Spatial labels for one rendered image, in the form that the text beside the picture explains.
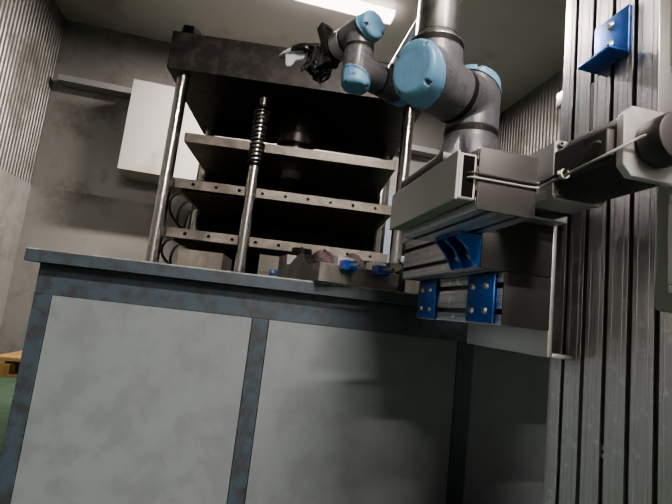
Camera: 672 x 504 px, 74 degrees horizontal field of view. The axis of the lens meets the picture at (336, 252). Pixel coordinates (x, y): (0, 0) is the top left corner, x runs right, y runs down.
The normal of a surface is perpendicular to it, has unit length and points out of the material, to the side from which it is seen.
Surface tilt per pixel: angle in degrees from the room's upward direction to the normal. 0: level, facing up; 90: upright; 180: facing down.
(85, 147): 90
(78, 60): 90
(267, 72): 90
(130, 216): 90
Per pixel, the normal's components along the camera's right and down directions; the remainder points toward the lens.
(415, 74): -0.79, -0.04
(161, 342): 0.08, -0.13
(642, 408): -0.97, -0.14
